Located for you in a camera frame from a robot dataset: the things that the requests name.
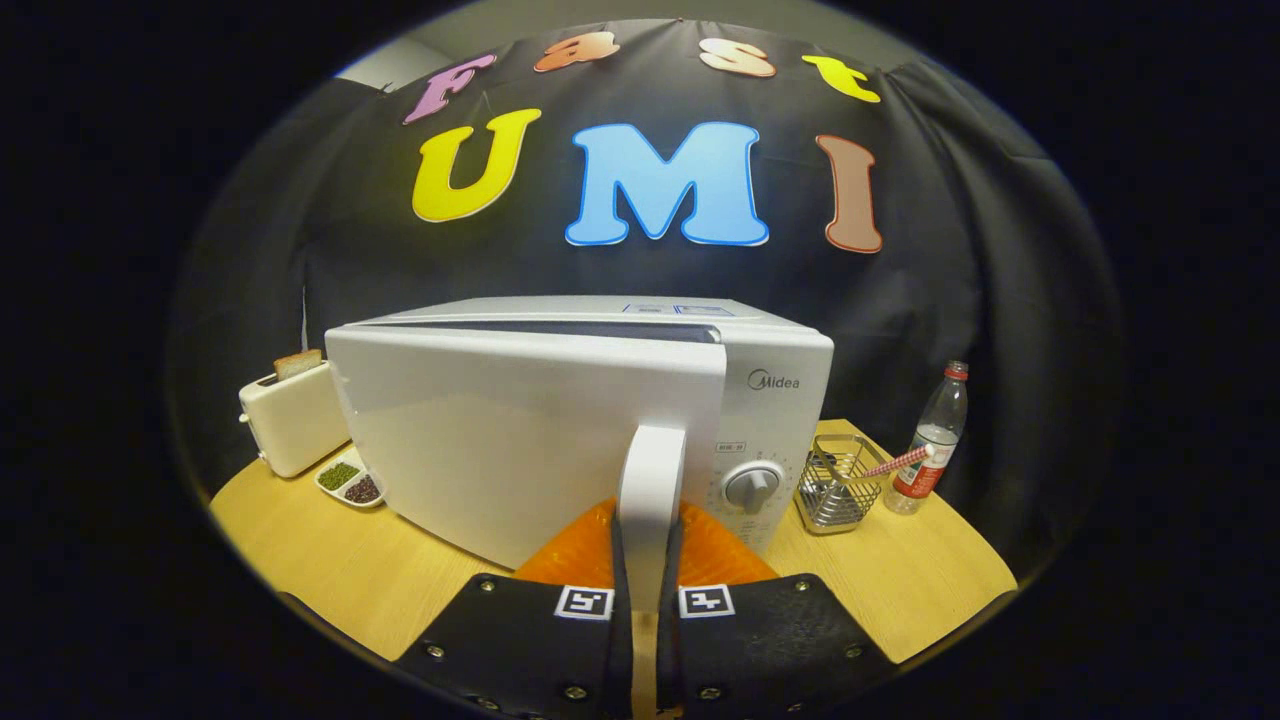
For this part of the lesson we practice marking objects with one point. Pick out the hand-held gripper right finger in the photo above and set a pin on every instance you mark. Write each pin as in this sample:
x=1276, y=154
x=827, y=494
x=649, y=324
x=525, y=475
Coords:
x=668, y=650

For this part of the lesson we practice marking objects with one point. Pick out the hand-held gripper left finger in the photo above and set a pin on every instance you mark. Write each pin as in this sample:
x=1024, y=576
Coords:
x=621, y=650

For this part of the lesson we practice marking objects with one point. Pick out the white microwave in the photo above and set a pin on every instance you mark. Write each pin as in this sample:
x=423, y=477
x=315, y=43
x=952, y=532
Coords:
x=520, y=440

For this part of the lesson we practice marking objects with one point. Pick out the red striped straw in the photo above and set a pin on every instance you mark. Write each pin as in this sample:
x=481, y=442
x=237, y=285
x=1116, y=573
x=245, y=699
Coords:
x=900, y=461

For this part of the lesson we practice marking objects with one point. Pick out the white divided dish with beans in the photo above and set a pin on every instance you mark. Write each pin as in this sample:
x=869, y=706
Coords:
x=350, y=482

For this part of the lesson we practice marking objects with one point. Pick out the clear plastic bottle red label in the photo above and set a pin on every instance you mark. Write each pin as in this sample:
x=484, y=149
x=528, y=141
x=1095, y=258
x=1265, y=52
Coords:
x=935, y=440

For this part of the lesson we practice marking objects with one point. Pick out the cream toaster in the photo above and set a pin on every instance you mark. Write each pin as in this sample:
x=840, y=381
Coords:
x=295, y=420

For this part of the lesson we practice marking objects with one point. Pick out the toast slice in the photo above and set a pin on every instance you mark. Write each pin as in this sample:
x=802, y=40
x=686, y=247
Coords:
x=298, y=363

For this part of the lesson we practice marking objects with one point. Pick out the black backdrop cloth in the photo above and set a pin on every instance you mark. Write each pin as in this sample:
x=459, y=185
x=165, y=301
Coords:
x=1000, y=250

